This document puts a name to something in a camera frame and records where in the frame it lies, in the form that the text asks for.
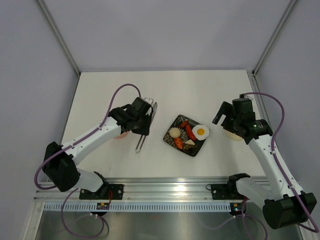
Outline metal tongs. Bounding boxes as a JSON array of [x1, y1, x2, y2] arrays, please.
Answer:
[[135, 97, 158, 154]]

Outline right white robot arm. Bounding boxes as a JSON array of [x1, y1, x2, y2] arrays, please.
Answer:
[[212, 97, 317, 229]]

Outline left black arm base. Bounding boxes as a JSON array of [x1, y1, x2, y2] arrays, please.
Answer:
[[79, 183, 124, 200]]

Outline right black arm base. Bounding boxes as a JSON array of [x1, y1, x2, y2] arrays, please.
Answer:
[[205, 183, 245, 201]]

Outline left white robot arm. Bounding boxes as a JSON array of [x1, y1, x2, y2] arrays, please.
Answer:
[[42, 97, 158, 199]]

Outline cream lunch box lid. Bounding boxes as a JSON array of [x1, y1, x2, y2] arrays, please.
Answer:
[[226, 131, 243, 141]]

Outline cream pink lunch box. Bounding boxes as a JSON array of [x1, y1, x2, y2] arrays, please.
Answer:
[[114, 132, 129, 140]]

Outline fried egg toy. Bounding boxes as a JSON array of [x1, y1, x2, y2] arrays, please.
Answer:
[[192, 124, 210, 141]]

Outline red sausage toy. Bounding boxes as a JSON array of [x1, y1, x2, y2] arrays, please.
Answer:
[[185, 124, 197, 141]]

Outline small red shrimp toy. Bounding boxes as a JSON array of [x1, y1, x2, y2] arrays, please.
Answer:
[[179, 120, 189, 128]]

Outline white steamed bun toy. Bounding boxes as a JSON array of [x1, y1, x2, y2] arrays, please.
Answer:
[[169, 127, 181, 139]]

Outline black patterned square plate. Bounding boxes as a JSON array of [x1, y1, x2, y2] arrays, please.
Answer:
[[163, 114, 210, 157]]

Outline cream tofu block toy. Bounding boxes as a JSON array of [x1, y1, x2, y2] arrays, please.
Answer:
[[184, 139, 196, 147]]

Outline orange fried cutlet toy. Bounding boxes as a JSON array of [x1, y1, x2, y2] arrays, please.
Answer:
[[173, 137, 184, 150]]

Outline white slotted cable duct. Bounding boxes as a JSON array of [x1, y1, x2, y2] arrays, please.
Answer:
[[44, 201, 231, 213]]

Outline right aluminium frame post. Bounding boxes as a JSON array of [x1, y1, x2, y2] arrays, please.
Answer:
[[252, 0, 300, 77]]

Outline aluminium frame post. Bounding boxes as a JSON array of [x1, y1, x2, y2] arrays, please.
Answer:
[[252, 0, 300, 77], [34, 0, 81, 78]]

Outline left aluminium frame post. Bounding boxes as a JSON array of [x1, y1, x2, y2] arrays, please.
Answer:
[[34, 0, 81, 78]]

